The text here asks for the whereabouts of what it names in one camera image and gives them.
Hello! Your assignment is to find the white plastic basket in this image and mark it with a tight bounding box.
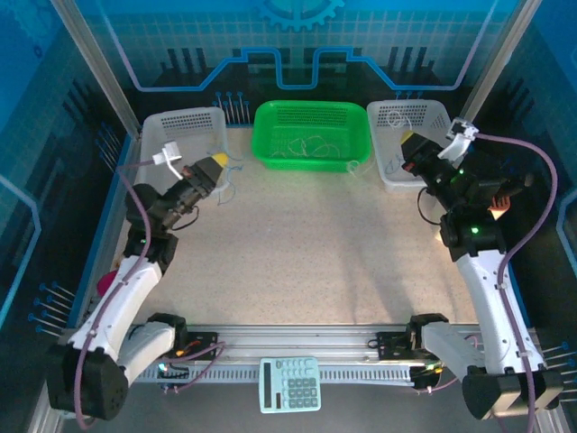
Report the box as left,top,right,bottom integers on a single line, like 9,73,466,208
366,99,470,195
138,106,232,203

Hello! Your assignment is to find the aluminium rail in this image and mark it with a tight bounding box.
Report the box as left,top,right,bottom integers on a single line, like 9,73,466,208
58,323,542,364

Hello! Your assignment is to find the thin white cable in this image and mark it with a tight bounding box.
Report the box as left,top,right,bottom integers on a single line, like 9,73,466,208
386,110,412,133
345,157,376,176

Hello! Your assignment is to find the green plastic basket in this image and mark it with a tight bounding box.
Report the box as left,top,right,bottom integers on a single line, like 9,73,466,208
250,99,372,173

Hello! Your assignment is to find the pink plastic cup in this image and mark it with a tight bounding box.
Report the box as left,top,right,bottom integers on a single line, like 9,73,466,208
97,269,122,298

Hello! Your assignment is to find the grey slotted cable duct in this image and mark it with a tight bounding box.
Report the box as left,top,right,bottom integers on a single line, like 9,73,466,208
134,365,416,385

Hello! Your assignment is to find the light blue calculator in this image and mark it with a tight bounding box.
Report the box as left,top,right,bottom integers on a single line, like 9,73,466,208
258,355,323,414

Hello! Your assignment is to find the pile of rubber bands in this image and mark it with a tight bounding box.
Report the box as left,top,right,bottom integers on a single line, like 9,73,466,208
270,135,310,160

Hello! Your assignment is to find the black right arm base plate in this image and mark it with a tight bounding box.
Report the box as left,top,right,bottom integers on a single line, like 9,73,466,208
376,330,434,362

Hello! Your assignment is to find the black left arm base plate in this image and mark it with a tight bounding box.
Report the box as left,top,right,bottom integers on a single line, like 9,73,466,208
179,330,220,362

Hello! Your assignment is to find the aluminium frame post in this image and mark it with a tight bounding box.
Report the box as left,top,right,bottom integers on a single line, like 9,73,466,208
453,0,537,135
50,0,142,139

